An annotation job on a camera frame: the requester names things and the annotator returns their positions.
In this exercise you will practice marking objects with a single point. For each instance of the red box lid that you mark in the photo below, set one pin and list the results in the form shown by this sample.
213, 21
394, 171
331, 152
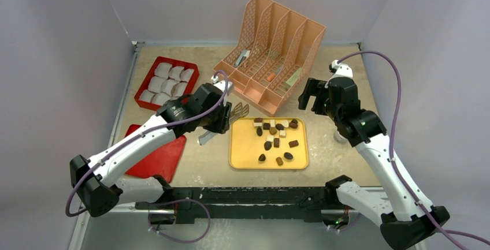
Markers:
161, 162

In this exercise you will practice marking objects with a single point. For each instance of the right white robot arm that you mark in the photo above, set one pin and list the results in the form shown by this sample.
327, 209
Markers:
405, 217

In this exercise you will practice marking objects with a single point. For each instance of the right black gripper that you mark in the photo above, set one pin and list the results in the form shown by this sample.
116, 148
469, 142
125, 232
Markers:
316, 97

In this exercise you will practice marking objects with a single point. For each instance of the orange file organizer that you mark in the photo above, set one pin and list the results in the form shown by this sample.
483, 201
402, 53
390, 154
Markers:
275, 52

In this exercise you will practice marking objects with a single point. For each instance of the yellow tray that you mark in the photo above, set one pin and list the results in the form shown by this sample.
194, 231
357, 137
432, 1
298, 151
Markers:
246, 146

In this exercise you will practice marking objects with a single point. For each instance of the dark heart chocolate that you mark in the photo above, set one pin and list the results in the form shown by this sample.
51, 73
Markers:
267, 146

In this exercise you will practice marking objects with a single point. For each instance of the brown bar chocolate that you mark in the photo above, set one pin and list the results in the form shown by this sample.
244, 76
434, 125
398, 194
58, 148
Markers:
293, 144

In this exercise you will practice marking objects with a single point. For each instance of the small clear cup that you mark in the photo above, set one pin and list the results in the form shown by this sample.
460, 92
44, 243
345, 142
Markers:
339, 138

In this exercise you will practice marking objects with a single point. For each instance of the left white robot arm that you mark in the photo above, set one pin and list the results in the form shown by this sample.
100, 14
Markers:
99, 180

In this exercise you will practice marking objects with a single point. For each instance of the metal tongs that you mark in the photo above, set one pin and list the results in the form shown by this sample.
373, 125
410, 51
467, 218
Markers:
239, 111

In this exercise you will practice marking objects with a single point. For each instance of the black base frame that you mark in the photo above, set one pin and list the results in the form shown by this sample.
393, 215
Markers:
311, 204

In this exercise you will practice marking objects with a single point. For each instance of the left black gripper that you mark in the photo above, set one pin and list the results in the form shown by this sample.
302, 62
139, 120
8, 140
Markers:
222, 125

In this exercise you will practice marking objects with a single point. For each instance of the milk ribbed chocolate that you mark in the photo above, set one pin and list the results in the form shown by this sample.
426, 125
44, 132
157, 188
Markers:
279, 161

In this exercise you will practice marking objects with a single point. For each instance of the red chocolate box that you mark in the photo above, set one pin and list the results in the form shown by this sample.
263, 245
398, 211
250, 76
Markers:
167, 79

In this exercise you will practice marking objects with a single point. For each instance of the dark oval chocolate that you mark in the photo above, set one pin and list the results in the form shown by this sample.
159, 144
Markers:
288, 156
262, 158

